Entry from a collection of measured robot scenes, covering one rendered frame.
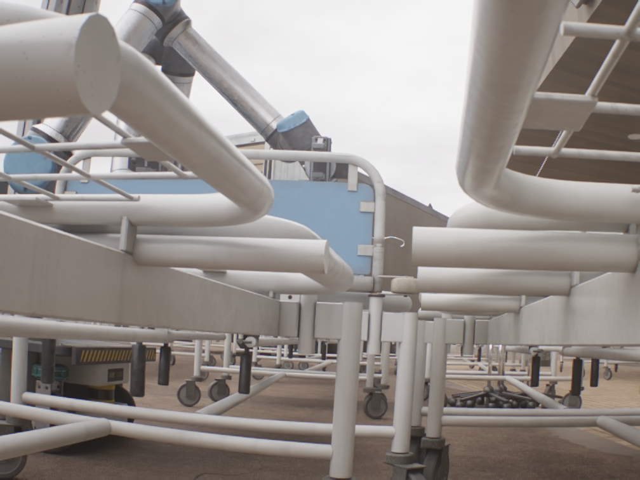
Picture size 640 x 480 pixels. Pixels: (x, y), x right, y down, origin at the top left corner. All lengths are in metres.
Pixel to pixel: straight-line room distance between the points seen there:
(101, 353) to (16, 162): 0.60
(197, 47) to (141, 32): 0.21
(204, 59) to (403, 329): 1.02
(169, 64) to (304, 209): 0.91
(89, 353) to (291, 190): 0.77
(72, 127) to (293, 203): 0.68
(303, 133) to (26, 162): 0.74
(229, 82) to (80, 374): 0.95
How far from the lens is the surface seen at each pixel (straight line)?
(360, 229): 1.45
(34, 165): 1.79
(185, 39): 2.06
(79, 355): 1.85
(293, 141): 1.85
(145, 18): 1.93
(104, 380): 2.07
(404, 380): 1.42
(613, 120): 9.23
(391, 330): 1.42
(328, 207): 1.46
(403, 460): 1.43
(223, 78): 2.02
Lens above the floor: 0.39
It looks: 8 degrees up
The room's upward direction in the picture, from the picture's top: 3 degrees clockwise
